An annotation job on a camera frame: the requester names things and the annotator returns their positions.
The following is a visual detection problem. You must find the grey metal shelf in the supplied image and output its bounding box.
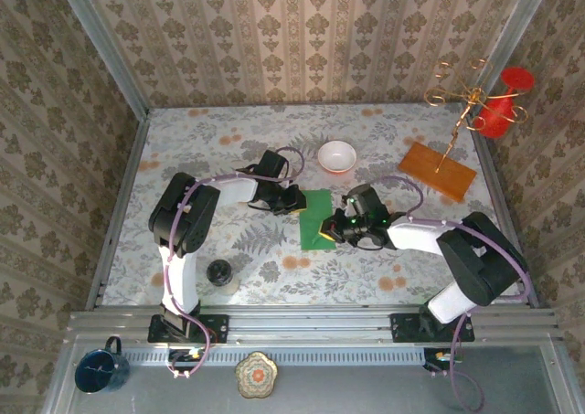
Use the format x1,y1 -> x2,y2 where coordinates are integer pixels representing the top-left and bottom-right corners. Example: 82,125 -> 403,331
58,345 -> 568,414

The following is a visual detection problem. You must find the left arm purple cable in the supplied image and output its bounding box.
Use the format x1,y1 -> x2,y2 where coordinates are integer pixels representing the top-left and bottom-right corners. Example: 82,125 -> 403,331
162,146 -> 306,381

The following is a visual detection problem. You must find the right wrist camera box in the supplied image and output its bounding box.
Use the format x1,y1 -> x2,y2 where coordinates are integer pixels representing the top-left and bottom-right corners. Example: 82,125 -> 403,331
343,184 -> 390,226

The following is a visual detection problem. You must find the gold wire stand wooden base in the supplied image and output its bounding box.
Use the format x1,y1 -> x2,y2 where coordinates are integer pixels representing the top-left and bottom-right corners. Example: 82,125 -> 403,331
397,58 -> 529,204

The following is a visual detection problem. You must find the green paper sheet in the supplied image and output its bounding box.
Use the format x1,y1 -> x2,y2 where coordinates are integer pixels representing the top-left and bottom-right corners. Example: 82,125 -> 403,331
299,188 -> 338,251

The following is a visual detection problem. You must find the dark blue mug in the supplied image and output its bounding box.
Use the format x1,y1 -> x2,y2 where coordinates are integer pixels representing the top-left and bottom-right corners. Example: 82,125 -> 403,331
74,335 -> 132,395

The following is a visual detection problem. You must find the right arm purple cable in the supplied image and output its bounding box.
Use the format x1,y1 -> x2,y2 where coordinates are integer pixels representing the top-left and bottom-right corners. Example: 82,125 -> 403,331
360,175 -> 532,413

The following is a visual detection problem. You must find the patterned flower-shaped plate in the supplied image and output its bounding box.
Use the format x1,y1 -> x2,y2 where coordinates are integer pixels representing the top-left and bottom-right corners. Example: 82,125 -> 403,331
234,351 -> 279,399

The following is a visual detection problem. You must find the grey slotted cable duct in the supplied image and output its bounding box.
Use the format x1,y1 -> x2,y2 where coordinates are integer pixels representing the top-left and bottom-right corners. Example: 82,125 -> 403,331
122,347 -> 426,367

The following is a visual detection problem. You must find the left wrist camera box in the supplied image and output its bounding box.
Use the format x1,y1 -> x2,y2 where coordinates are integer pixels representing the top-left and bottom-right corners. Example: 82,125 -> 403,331
249,150 -> 293,185

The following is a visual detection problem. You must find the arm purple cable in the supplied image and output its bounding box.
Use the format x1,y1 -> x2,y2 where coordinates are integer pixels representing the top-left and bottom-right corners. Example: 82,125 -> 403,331
162,146 -> 306,381
360,175 -> 532,413

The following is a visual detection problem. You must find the orange bowl white inside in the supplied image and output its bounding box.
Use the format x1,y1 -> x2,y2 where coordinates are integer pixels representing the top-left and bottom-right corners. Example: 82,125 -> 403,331
317,140 -> 358,176

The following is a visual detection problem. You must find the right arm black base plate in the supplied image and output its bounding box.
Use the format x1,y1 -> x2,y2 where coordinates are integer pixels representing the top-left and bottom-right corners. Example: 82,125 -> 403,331
389,312 -> 475,345

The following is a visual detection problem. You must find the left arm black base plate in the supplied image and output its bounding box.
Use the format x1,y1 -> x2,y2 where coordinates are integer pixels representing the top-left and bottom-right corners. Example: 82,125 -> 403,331
146,313 -> 229,345

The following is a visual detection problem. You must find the red plastic goblet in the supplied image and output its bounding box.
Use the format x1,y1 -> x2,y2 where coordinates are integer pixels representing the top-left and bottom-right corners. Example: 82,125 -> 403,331
473,66 -> 536,140

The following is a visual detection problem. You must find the floral tablecloth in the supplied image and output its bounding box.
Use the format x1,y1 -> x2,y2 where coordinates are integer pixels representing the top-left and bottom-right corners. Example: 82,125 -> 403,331
101,104 -> 525,306

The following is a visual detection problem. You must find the aluminium frame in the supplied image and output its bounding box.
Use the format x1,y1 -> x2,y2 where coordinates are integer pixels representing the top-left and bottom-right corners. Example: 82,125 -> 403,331
40,0 -> 577,414

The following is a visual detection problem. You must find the small circuit board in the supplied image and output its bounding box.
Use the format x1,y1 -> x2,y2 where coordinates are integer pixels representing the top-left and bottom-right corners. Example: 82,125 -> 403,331
166,346 -> 207,372
422,346 -> 465,373

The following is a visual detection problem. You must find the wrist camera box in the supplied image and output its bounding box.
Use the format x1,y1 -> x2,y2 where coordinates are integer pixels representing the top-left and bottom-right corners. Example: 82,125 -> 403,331
249,150 -> 293,185
343,184 -> 390,226

